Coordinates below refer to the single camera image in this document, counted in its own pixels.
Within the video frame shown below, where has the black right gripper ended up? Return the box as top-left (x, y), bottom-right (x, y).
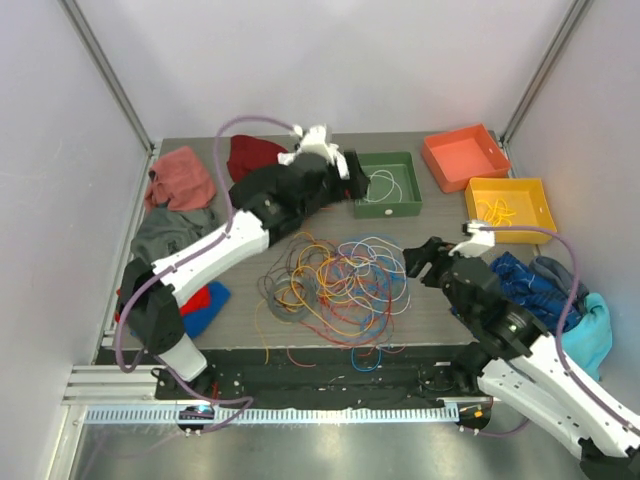
top-left (401, 235), bottom-right (478, 323)

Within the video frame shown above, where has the white cable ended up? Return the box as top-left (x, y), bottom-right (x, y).
top-left (339, 234), bottom-right (416, 316)
top-left (363, 169), bottom-right (404, 203)

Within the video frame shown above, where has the bright yellow cable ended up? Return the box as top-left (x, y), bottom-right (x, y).
top-left (473, 197), bottom-right (518, 234)

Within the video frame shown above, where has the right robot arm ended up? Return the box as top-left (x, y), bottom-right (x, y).
top-left (403, 232), bottom-right (639, 479)

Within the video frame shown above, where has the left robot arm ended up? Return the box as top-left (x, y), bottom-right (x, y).
top-left (119, 151), bottom-right (369, 399)

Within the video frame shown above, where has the green plastic bin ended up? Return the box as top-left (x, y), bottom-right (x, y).
top-left (353, 151), bottom-right (423, 219)

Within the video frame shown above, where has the black cloth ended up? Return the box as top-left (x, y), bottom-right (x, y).
top-left (284, 191), bottom-right (338, 230)

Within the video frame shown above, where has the white cloth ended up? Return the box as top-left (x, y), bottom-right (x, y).
top-left (277, 139), bottom-right (310, 165)

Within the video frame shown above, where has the orange plastic bin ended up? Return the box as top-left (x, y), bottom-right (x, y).
top-left (421, 124), bottom-right (511, 193)

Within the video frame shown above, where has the yellow plastic bin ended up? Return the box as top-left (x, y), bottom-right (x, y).
top-left (464, 177), bottom-right (557, 232)

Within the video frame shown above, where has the dark red cloth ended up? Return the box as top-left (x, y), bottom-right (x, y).
top-left (227, 135), bottom-right (287, 183)

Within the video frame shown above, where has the grey-blue cloth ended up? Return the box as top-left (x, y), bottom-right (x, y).
top-left (529, 256), bottom-right (574, 297)

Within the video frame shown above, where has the blue plaid shirt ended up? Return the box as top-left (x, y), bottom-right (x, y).
top-left (489, 252), bottom-right (568, 332)

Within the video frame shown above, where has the pink cloth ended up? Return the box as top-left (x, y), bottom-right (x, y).
top-left (144, 146), bottom-right (216, 212)

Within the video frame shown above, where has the turquoise cloth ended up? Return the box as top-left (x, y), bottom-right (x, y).
top-left (562, 292), bottom-right (613, 382)

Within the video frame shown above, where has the bright red cloth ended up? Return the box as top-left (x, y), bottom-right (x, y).
top-left (115, 284), bottom-right (211, 326)

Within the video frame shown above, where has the grey cloth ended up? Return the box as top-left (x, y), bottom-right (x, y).
top-left (130, 207), bottom-right (220, 265)

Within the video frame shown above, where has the royal blue cloth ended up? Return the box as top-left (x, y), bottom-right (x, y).
top-left (185, 281), bottom-right (231, 339)

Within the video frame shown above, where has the blue cable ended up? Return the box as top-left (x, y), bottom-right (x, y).
top-left (329, 230), bottom-right (417, 371)

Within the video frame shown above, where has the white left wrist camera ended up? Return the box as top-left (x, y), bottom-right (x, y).
top-left (291, 125), bottom-right (348, 179)

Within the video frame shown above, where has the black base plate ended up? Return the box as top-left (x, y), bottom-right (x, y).
top-left (154, 344), bottom-right (511, 407)

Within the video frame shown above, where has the grey coiled cable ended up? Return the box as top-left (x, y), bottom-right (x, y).
top-left (267, 275), bottom-right (318, 324)

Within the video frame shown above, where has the white slotted cable duct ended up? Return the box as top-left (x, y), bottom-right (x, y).
top-left (84, 404), bottom-right (459, 425)

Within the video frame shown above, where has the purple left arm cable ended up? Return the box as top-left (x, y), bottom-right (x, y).
top-left (113, 114), bottom-right (301, 432)

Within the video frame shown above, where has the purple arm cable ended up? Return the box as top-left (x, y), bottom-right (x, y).
top-left (113, 114), bottom-right (301, 432)
top-left (467, 224), bottom-right (640, 436)

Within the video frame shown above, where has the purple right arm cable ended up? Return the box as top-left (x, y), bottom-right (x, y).
top-left (467, 224), bottom-right (640, 436)

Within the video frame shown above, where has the right aluminium frame post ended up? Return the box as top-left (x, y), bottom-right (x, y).
top-left (499, 0), bottom-right (594, 148)

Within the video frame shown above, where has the aluminium frame post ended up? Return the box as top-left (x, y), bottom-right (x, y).
top-left (499, 0), bottom-right (594, 148)
top-left (55, 0), bottom-right (157, 154)

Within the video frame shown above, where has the left aluminium frame post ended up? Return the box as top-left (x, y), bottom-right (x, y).
top-left (55, 0), bottom-right (157, 154)

